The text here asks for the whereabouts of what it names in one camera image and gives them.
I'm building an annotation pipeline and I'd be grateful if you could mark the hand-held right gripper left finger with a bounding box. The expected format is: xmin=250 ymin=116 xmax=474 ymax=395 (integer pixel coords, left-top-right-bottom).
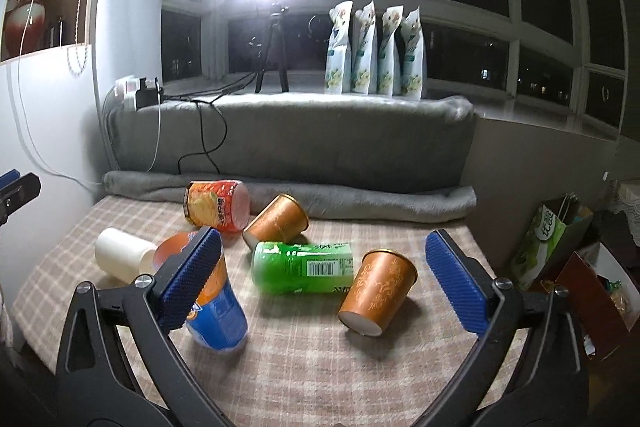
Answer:
xmin=55 ymin=227 xmax=223 ymax=427

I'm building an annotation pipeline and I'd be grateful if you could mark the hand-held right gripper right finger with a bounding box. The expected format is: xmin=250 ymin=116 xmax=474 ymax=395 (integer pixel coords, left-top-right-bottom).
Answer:
xmin=425 ymin=229 xmax=590 ymax=427

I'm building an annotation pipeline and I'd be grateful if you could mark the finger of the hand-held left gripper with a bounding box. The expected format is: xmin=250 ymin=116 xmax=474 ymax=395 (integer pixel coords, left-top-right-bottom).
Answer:
xmin=0 ymin=169 xmax=41 ymax=228

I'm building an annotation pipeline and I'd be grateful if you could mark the blue and orange cup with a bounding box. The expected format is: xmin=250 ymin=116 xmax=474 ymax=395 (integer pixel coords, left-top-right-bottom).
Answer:
xmin=152 ymin=231 xmax=249 ymax=352

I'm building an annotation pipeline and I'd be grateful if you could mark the red orange noodle cup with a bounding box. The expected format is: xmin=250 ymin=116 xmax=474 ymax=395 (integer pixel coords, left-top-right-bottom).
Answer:
xmin=183 ymin=179 xmax=251 ymax=233

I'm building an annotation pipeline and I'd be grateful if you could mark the white cup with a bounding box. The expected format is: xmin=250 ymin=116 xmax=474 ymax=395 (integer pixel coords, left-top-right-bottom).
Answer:
xmin=95 ymin=228 xmax=160 ymax=284

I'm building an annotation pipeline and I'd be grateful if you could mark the orange paper cup gold print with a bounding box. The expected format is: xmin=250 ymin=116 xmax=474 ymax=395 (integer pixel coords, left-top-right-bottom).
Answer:
xmin=242 ymin=193 xmax=310 ymax=249
xmin=338 ymin=249 xmax=418 ymax=339

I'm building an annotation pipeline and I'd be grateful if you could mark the green paper bag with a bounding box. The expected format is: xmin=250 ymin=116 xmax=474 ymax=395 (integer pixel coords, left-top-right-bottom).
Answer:
xmin=510 ymin=202 xmax=594 ymax=291

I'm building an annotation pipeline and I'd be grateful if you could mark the rolled grey blanket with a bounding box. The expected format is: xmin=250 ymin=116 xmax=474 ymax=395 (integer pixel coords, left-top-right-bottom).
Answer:
xmin=102 ymin=170 xmax=476 ymax=224

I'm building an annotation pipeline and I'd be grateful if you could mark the red-brown cardboard box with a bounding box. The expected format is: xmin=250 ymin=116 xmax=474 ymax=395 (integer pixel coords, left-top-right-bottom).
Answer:
xmin=537 ymin=252 xmax=640 ymax=359

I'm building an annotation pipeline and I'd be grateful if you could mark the white power strip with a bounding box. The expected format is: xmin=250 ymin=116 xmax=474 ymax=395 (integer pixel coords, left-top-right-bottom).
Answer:
xmin=114 ymin=76 xmax=151 ymax=110

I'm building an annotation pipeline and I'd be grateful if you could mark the black power adapter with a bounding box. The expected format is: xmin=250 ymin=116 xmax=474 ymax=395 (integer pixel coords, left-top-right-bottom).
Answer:
xmin=134 ymin=79 xmax=165 ymax=110

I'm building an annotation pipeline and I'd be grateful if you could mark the red vase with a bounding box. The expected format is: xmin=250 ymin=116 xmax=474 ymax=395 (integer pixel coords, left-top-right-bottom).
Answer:
xmin=2 ymin=0 xmax=54 ymax=58

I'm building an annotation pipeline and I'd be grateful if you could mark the grey plush cushion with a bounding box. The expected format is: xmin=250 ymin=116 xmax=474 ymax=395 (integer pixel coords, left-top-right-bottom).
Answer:
xmin=102 ymin=94 xmax=476 ymax=195

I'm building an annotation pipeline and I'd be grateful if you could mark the white lace cloth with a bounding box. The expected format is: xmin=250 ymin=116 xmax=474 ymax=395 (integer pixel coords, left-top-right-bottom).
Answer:
xmin=607 ymin=179 xmax=640 ymax=219

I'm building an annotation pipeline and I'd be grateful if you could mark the white green stand-up pouch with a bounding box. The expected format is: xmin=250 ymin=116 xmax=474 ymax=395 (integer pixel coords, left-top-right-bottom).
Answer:
xmin=351 ymin=2 xmax=379 ymax=96
xmin=377 ymin=6 xmax=405 ymax=97
xmin=325 ymin=2 xmax=355 ymax=95
xmin=400 ymin=7 xmax=426 ymax=100

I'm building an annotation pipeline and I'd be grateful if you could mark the black tripod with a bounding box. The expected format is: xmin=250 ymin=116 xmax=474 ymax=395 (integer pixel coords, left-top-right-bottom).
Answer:
xmin=254 ymin=0 xmax=291 ymax=94

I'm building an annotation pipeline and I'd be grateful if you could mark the long white cable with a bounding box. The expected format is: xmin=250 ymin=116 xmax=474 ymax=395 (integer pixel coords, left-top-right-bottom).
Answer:
xmin=5 ymin=0 xmax=102 ymax=188

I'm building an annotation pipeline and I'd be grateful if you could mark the short white cable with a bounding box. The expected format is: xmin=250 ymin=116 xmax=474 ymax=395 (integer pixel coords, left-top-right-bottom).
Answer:
xmin=147 ymin=102 xmax=162 ymax=172

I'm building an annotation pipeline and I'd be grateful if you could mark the white beaded cord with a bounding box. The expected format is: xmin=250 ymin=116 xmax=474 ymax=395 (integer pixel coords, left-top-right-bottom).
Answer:
xmin=65 ymin=0 xmax=94 ymax=76

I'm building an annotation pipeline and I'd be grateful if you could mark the black cable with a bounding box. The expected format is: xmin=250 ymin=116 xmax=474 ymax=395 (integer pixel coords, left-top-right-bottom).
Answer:
xmin=177 ymin=99 xmax=227 ymax=176
xmin=161 ymin=72 xmax=258 ymax=100

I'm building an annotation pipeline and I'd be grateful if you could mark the white window frame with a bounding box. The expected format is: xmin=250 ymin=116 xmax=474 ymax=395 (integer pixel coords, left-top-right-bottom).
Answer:
xmin=160 ymin=0 xmax=632 ymax=138

